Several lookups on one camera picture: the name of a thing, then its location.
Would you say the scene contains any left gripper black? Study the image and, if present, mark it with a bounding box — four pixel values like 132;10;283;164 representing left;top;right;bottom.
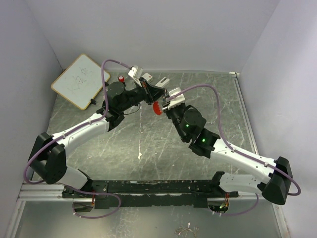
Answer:
118;77;167;112

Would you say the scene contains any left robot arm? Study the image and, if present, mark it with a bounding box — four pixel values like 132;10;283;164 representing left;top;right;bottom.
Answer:
28;79;166;198

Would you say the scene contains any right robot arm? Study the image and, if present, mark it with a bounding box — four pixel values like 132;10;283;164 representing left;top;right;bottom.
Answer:
163;103;293;205

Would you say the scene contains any white green staple box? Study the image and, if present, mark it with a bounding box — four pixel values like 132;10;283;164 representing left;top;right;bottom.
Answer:
143;73;153;83

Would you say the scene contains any red black stamp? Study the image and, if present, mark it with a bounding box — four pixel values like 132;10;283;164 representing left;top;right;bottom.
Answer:
118;76;125;82

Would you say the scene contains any yellow framed whiteboard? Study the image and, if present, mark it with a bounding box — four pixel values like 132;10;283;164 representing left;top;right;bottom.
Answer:
51;54;102;110

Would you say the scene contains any black base bar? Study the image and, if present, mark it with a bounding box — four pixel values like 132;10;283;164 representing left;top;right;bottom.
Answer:
62;180;238;209

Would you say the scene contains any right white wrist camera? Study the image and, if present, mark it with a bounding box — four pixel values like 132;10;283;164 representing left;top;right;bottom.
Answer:
162;87;185;112

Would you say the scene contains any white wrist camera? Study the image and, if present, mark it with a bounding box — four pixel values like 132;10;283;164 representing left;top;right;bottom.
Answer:
162;87;185;112
128;65;143;86

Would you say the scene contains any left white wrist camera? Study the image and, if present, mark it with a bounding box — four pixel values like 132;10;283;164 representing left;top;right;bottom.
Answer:
128;65;143;86

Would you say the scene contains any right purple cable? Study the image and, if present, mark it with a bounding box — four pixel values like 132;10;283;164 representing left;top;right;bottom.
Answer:
164;83;302;216

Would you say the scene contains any purple cable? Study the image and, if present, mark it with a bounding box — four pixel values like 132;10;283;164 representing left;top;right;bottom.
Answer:
164;83;302;216
22;59;134;219

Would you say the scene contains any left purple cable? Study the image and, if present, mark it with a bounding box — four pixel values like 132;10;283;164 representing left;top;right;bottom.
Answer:
22;59;134;219

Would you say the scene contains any aluminium rail frame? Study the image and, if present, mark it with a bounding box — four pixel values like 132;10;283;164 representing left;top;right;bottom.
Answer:
17;71;290;238

